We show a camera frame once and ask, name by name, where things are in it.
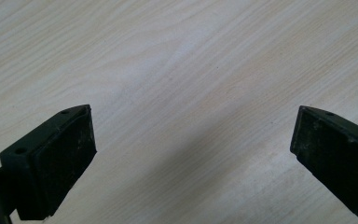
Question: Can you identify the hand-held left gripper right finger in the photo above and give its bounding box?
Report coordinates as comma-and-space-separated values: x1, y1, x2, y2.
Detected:
289, 105, 358, 222

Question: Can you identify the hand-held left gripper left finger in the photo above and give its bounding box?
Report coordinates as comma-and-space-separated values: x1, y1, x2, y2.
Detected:
0, 104, 98, 221

